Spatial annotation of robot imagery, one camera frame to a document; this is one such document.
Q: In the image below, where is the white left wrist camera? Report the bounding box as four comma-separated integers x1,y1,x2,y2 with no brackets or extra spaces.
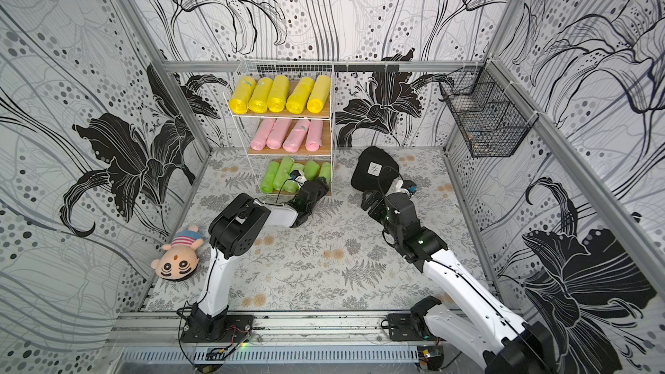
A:
289,169,308,187

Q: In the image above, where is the white wire wooden shelf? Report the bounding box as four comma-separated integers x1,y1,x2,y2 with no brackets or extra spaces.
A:
226,60,334,196

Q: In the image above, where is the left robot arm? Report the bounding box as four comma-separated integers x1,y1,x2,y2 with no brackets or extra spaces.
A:
178,177,330,343

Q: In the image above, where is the black cap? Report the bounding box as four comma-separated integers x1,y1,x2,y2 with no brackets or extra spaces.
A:
351,146,399,195

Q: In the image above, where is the plush toy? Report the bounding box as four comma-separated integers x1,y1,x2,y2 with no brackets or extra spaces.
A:
151,225,204,282

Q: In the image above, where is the black wire wall basket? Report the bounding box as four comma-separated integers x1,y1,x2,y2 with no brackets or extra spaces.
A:
438,66,531,158

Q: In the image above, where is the pink trash bag roll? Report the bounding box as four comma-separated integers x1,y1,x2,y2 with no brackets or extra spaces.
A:
305,119,324,152
250,118,275,151
266,118,292,150
282,119,311,153

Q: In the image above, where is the metal base rail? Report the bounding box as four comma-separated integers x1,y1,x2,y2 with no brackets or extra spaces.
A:
111,308,521,365

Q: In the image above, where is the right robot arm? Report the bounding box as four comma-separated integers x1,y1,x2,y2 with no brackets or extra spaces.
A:
361,190,557,373

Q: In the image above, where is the green trash bag roll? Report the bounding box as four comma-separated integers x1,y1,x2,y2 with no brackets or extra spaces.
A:
273,157,294,190
282,163,305,194
318,162,332,185
260,161,280,194
303,160,320,181

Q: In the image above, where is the yellow trash bag roll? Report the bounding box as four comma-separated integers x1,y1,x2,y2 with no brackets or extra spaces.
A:
286,77,314,115
248,77,273,114
307,75,332,114
267,75,289,114
229,76,256,115

